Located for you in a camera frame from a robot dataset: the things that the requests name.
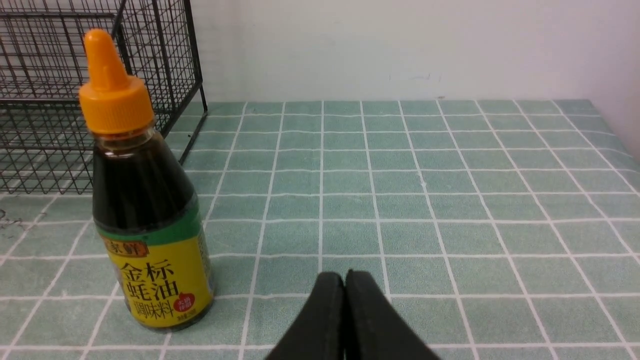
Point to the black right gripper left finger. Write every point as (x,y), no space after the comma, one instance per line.
(316,332)

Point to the black wire mesh shelf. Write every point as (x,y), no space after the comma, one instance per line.
(45,144)

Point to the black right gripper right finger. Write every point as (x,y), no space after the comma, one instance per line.
(374,330)

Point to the oyster sauce bottle orange cap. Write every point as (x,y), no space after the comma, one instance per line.
(145,208)

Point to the green checkered tablecloth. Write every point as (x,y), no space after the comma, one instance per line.
(498,229)

